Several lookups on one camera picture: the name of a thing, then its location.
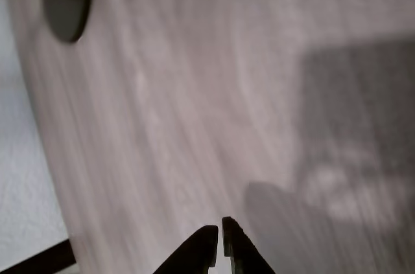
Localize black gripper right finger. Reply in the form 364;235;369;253
222;216;276;274

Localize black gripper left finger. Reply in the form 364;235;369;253
154;224;219;274

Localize white bedding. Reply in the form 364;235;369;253
0;0;76;268

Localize black round base camera stand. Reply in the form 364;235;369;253
0;0;95;44

